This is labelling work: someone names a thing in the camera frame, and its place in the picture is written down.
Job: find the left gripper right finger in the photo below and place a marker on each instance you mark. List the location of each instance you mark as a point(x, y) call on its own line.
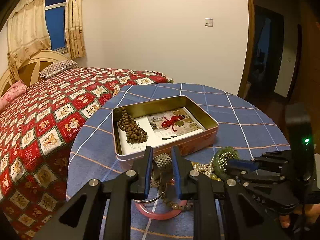
point(221, 206)

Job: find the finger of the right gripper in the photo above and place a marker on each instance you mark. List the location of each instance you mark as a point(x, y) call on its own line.
point(237, 165)
point(254, 179)

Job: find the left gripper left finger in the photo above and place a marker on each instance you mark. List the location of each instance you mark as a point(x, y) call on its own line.
point(102, 205)

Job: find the pink bangle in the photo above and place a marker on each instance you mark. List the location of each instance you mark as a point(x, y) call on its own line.
point(165, 208)

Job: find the red cord pendant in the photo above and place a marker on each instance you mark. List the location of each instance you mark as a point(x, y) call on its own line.
point(170, 123)

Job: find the thin silver bangle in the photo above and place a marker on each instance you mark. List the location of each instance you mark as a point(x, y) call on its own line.
point(160, 195)

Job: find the person right hand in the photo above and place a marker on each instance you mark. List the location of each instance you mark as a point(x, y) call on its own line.
point(310, 212)

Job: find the gold metal tin box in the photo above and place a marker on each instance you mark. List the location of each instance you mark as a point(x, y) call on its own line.
point(186, 146)

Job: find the printed paper leaflet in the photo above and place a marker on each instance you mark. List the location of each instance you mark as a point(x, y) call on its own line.
point(137, 133)

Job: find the red patterned bedspread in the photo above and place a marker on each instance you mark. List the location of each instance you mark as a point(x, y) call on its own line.
point(37, 131)

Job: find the pink floral pillow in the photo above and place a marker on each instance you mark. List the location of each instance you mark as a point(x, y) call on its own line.
point(13, 92)

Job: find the striped grey pillow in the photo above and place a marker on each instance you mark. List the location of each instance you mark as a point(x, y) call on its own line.
point(56, 68)

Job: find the cream wooden headboard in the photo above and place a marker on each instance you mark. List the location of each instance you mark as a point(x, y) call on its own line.
point(30, 70)

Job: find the window with blue blind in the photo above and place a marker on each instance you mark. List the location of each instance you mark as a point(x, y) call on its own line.
point(55, 21)

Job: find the cream curtain left panel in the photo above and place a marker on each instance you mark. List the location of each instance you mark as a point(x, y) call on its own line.
point(27, 34)

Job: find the cream curtain panel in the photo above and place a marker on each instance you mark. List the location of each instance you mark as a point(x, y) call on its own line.
point(27, 34)
point(74, 29)

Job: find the cream curtain right panel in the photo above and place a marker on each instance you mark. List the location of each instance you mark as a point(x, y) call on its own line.
point(74, 29)

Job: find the white wall switch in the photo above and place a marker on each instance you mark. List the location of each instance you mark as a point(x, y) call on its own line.
point(209, 22)

